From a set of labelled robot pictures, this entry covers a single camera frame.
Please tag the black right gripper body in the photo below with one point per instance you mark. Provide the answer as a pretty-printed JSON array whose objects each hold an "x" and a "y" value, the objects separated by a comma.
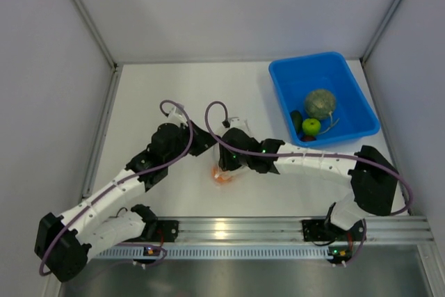
[{"x": 232, "y": 163}]

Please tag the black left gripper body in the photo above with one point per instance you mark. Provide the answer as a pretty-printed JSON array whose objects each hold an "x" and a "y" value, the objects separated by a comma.
[{"x": 183, "y": 141}]

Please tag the orange toy fruit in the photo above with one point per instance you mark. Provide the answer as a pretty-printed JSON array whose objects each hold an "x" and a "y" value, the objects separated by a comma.
[{"x": 221, "y": 177}]

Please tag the clear polka dot zip bag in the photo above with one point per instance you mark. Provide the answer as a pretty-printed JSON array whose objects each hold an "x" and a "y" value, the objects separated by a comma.
[{"x": 238, "y": 172}]

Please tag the dark red toy fruit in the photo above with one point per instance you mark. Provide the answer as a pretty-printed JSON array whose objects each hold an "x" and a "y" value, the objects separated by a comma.
[{"x": 308, "y": 138}]

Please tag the dark green toy avocado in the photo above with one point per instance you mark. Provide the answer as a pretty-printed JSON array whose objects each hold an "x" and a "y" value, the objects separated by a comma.
[{"x": 296, "y": 118}]

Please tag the lime green toy fruit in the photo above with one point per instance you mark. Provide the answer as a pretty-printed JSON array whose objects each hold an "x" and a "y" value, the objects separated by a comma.
[{"x": 311, "y": 127}]

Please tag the green netted toy melon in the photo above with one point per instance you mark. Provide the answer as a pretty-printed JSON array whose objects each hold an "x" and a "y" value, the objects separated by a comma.
[{"x": 321, "y": 104}]

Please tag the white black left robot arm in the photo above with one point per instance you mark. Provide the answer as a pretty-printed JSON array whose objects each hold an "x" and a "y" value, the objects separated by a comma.
[{"x": 61, "y": 242}]

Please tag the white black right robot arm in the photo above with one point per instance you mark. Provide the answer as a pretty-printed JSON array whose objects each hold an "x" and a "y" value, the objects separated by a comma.
[{"x": 370, "y": 178}]

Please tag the blue plastic bin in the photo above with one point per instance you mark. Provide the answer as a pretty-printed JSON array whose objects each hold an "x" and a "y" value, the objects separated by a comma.
[{"x": 294, "y": 78}]

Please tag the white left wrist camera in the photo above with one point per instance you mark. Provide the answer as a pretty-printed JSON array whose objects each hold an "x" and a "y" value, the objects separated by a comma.
[{"x": 176, "y": 116}]

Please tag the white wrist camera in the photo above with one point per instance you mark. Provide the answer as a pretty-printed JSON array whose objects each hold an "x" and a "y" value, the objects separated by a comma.
[
  {"x": 176, "y": 116},
  {"x": 236, "y": 122}
]

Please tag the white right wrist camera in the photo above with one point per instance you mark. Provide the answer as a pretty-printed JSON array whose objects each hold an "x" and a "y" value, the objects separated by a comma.
[{"x": 236, "y": 122}]

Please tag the aluminium frame rail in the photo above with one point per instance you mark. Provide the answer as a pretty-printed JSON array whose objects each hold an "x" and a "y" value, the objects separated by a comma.
[{"x": 385, "y": 230}]

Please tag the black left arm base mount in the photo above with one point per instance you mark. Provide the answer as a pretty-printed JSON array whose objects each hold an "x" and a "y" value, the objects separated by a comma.
[{"x": 162, "y": 231}]

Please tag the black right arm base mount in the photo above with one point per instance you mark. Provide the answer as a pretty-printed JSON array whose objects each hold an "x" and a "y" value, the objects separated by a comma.
[{"x": 318, "y": 231}]

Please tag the white slotted cable duct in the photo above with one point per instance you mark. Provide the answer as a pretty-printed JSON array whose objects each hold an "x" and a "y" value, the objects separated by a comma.
[{"x": 218, "y": 252}]

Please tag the left vertical frame post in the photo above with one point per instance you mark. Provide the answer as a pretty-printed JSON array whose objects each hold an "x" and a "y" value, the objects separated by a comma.
[{"x": 87, "y": 19}]

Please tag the vertical frame post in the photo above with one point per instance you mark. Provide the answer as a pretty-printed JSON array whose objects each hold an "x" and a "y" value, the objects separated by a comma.
[
  {"x": 87, "y": 19},
  {"x": 378, "y": 33}
]

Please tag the right vertical frame post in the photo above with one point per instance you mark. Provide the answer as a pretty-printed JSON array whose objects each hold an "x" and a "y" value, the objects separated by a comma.
[{"x": 378, "y": 33}]

